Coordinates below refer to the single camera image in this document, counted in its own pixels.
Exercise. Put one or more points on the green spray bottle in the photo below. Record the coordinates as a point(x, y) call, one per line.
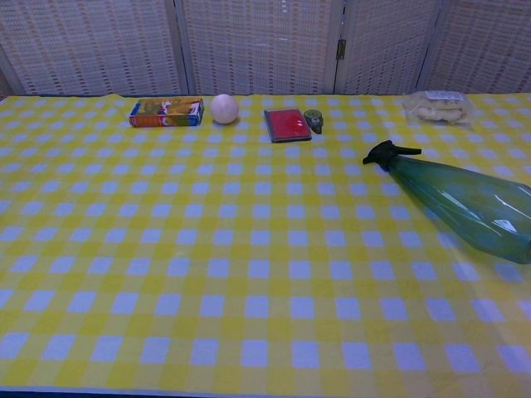
point(464, 195)

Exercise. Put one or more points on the yellow checkered tablecloth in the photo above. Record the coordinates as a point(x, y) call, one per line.
point(232, 257)

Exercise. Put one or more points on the red stamp pad case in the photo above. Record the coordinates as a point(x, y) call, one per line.
point(287, 124)

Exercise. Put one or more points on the small green round gadget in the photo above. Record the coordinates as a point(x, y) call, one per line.
point(313, 119)

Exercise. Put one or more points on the pale pink ball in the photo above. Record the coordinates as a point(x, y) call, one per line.
point(224, 108)

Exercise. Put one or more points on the colourful printed carton box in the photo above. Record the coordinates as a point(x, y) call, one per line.
point(166, 113)

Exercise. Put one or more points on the woven folding screen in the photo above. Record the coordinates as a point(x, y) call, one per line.
point(265, 45)

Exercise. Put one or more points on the brass screen hinge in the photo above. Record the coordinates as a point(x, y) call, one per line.
point(341, 48)

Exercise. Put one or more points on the clear bag of snacks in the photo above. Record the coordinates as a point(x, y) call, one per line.
point(439, 108)

